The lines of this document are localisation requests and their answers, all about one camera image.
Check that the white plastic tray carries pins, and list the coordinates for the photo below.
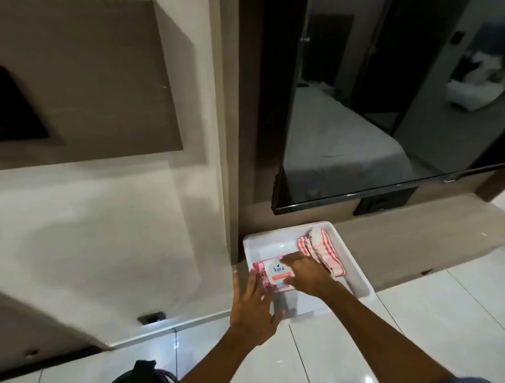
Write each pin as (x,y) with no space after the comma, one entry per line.
(347,256)

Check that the person's left hand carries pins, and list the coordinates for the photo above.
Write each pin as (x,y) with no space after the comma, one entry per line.
(250,315)

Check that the person's right hand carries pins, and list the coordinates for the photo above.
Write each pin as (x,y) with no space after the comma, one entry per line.
(313,276)

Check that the brown wooden wall board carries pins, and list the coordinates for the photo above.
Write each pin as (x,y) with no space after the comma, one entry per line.
(98,79)

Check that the pink wet wipes packet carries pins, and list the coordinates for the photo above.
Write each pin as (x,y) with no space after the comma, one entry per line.
(272,272)

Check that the person's left thumb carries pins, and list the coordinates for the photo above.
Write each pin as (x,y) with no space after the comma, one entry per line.
(278,318)

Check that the person's right forearm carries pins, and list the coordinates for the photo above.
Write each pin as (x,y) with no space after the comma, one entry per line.
(378,335)

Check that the red white striped cloth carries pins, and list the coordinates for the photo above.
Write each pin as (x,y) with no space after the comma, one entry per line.
(325,246)

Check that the black flat screen television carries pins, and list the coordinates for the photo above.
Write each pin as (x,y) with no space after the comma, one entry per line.
(374,118)

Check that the person's left forearm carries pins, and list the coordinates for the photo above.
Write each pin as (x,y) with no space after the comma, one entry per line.
(221,361)

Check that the wooden television shelf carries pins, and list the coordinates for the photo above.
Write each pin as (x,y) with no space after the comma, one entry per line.
(414,244)

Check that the black bag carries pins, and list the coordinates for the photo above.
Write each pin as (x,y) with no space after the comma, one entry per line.
(152,373)

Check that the black wall outlet plate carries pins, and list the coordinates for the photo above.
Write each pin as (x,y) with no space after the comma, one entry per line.
(384,200)

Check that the small black floor socket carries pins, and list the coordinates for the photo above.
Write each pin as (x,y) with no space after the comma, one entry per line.
(152,317)

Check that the person's left little finger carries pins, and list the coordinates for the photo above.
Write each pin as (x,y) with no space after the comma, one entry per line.
(236,285)

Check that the person's right fingers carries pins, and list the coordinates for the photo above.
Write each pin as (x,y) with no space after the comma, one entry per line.
(295,263)

